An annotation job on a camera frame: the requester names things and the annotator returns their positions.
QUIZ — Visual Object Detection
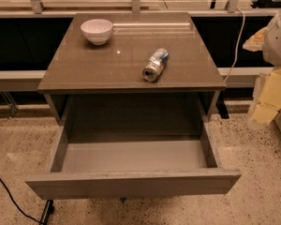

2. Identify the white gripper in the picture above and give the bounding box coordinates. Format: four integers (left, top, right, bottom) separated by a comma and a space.
243, 27, 281, 130

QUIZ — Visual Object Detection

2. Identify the grey top drawer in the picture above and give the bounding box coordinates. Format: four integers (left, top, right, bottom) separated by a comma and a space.
26, 94, 241, 200

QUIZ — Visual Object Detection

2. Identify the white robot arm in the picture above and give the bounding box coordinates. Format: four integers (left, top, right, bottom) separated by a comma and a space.
243, 8, 281, 129

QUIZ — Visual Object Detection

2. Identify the grey drawer cabinet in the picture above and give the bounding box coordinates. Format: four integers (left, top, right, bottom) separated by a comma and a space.
38, 12, 226, 119

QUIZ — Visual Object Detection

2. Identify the silver blue drink can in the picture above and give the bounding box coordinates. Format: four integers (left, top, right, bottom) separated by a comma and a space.
142, 48, 170, 83

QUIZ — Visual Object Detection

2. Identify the white ceramic bowl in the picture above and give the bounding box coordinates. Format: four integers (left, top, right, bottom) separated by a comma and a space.
81, 19, 113, 45

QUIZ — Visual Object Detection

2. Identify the white hanging cable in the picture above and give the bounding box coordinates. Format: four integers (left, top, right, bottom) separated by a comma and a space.
223, 7, 246, 83

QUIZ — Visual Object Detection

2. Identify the black floor bracket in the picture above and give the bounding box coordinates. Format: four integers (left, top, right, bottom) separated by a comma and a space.
38, 200, 54, 225

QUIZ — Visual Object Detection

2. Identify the black floor cable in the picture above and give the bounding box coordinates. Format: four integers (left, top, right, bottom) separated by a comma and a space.
0, 171, 45, 225

